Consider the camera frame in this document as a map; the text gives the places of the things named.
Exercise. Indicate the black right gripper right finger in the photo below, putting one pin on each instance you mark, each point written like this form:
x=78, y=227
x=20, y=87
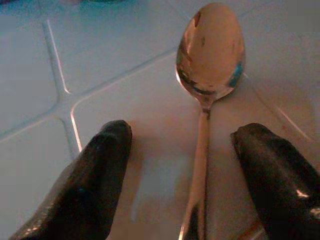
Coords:
x=280, y=180

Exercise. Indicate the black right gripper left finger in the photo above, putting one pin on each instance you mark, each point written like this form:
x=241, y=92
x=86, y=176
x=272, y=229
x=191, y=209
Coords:
x=85, y=190

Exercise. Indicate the shiny metal spoon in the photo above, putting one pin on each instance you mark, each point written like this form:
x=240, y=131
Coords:
x=210, y=55

